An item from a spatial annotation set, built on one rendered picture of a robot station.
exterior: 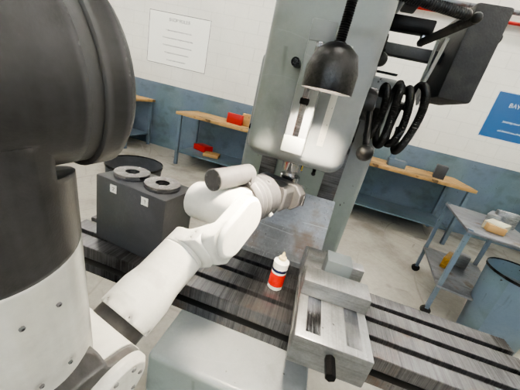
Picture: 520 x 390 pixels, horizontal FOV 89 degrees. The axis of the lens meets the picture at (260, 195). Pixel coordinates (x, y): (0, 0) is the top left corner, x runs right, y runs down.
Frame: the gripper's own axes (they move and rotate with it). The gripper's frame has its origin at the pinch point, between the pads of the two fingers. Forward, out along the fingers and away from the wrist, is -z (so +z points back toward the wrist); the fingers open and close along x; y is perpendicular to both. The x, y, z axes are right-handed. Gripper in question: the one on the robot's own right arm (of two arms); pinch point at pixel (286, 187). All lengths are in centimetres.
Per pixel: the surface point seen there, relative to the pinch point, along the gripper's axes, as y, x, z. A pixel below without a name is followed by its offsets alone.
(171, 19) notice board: -107, 425, -297
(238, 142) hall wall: 70, 270, -351
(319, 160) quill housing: -9.7, -7.9, 6.9
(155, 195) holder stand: 9.1, 25.3, 16.6
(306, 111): -17.7, -4.8, 12.0
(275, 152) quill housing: -8.8, 0.2, 9.3
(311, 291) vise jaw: 19.2, -14.4, 4.1
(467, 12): -34.3, -21.7, 8.8
